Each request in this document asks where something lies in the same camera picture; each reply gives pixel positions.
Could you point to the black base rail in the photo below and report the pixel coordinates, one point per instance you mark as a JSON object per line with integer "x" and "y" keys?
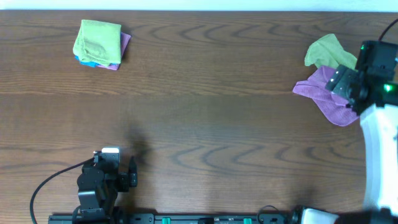
{"x": 148, "y": 218}

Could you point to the folded green cloth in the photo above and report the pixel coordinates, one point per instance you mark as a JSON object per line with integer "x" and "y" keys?
{"x": 98, "y": 42}

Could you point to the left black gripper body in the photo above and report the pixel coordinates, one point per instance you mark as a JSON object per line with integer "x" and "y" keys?
{"x": 132, "y": 178}

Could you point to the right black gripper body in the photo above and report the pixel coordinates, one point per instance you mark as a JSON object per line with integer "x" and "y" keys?
{"x": 340, "y": 83}

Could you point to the folded blue cloth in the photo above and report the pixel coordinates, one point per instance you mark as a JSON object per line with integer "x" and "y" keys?
{"x": 89, "y": 64}

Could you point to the purple microfiber cloth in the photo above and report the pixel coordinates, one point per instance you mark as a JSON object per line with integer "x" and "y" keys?
{"x": 331, "y": 105}

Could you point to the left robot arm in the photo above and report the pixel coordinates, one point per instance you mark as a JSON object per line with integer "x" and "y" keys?
{"x": 98, "y": 188}

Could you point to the folded purple cloth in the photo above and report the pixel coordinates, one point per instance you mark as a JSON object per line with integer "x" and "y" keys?
{"x": 125, "y": 38}

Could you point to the crumpled green cloth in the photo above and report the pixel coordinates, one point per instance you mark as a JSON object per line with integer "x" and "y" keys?
{"x": 327, "y": 51}

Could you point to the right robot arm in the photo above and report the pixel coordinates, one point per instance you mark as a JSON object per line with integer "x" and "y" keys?
{"x": 371, "y": 96}

